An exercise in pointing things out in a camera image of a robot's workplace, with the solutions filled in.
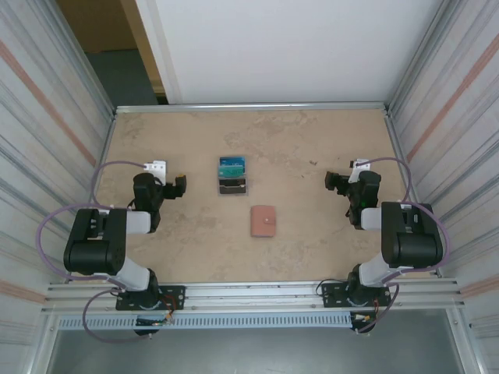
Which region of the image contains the pink leather card holder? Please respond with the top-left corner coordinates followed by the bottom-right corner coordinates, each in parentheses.
top-left (250, 205), bottom-right (276, 238)

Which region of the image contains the aluminium frame rail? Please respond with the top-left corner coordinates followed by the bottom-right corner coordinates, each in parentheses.
top-left (384, 108), bottom-right (444, 278)
top-left (115, 101), bottom-right (391, 115)
top-left (69, 111), bottom-right (118, 284)

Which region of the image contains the green credit card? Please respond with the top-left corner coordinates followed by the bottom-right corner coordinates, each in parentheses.
top-left (218, 164), bottom-right (247, 179)

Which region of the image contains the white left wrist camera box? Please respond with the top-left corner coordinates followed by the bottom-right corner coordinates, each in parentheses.
top-left (142, 159), bottom-right (168, 184)

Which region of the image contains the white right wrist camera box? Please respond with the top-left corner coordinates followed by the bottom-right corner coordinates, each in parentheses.
top-left (348, 157), bottom-right (370, 184)

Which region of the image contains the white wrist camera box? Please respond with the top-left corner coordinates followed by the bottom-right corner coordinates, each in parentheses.
top-left (142, 159), bottom-right (168, 184)
top-left (348, 157), bottom-right (370, 184)

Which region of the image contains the grey slotted cable duct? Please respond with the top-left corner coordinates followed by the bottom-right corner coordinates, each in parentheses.
top-left (57, 313), bottom-right (354, 331)

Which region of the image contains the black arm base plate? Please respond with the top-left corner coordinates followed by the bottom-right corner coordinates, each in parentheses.
top-left (320, 282), bottom-right (391, 309)
top-left (115, 285), bottom-right (186, 312)

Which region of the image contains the aluminium mounting rail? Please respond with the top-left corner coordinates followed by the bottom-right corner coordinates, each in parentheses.
top-left (41, 278), bottom-right (467, 315)

